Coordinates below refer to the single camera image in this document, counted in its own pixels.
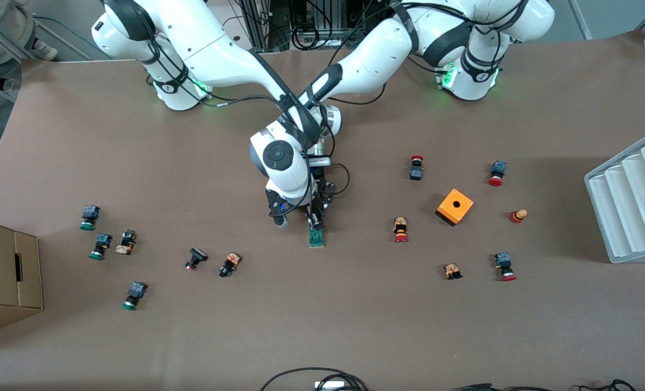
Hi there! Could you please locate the red mushroom pushbutton blue block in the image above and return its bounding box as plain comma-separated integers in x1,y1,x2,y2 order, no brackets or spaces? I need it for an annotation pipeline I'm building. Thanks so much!
494,252,517,282
488,160,507,187

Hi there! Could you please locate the white stepped plastic tray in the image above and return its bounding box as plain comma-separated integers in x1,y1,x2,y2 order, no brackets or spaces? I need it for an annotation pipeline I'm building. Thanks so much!
584,129,645,264

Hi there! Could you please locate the brown cardboard box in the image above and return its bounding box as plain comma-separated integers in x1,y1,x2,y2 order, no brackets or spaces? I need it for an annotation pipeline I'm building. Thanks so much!
0,217,45,338

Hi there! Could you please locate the black selector switch orange block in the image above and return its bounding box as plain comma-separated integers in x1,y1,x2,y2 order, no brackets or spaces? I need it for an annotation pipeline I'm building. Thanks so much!
218,251,242,279

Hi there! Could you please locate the black square pushbutton switch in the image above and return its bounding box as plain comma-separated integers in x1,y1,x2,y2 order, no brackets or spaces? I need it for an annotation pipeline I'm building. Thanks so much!
185,247,209,273

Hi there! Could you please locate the orange button enclosure box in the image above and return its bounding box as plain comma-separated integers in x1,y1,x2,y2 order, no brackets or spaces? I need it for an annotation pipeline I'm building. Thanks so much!
435,188,475,227

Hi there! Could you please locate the black looped cable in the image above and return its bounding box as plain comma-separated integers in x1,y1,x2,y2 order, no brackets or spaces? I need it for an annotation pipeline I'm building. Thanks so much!
260,367,369,391

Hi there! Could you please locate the equipment rack with cables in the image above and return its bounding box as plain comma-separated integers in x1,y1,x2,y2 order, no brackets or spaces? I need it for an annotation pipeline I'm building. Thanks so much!
230,0,404,52

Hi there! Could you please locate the black selector switch tan block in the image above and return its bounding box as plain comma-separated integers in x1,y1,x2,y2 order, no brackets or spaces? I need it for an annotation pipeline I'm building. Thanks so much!
115,229,138,256

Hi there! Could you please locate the green mushroom pushbutton switch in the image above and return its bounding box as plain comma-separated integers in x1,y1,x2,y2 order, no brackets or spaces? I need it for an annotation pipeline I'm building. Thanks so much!
88,233,113,261
79,205,102,231
121,281,149,311

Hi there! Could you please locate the black flat cable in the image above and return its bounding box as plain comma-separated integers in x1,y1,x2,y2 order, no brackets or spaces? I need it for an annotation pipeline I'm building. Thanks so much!
453,383,551,391

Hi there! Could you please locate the thin black tangled cable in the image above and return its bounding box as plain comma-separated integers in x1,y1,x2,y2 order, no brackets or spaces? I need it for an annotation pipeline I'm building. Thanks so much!
572,379,638,391

